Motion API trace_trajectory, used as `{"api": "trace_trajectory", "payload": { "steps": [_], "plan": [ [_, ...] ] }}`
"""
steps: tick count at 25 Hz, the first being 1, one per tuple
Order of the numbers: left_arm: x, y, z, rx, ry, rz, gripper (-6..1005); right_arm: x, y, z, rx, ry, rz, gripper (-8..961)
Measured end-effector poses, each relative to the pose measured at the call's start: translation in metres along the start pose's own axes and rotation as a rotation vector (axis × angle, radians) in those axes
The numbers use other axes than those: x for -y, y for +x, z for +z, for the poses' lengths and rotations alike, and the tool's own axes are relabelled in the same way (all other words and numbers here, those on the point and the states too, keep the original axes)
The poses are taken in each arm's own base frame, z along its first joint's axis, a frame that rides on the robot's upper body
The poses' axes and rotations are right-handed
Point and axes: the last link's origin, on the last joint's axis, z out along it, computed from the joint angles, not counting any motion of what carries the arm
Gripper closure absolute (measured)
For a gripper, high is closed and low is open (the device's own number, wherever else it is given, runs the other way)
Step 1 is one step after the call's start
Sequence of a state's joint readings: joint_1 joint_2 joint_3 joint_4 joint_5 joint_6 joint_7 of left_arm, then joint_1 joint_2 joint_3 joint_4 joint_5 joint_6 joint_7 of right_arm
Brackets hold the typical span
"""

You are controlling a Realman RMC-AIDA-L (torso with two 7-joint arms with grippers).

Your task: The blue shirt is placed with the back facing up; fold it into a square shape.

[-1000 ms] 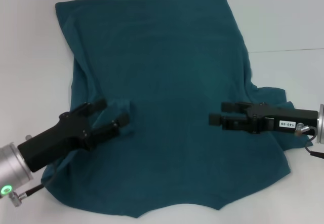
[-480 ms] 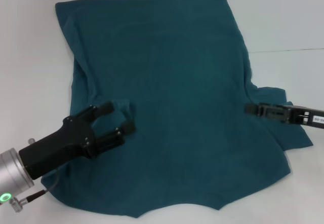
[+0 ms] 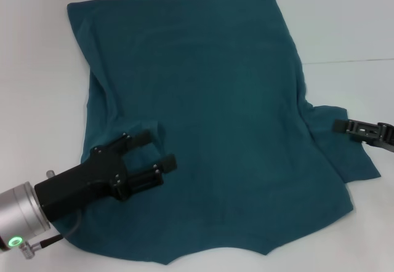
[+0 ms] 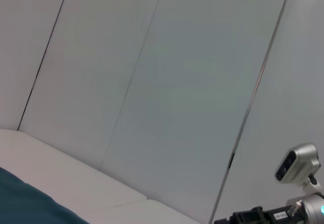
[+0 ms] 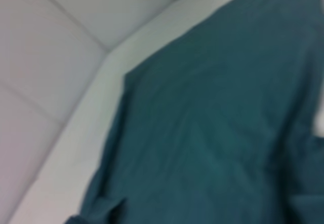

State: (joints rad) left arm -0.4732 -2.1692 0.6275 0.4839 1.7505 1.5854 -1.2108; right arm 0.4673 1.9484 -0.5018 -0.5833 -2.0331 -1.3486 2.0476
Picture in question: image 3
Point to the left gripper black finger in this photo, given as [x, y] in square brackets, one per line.
[142, 137]
[144, 178]

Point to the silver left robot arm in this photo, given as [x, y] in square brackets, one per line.
[21, 213]

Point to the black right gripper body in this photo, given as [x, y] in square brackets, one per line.
[387, 138]

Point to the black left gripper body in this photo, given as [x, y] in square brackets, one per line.
[83, 179]

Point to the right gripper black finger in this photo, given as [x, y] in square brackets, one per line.
[357, 128]
[372, 142]

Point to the teal blue shirt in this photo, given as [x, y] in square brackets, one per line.
[215, 99]

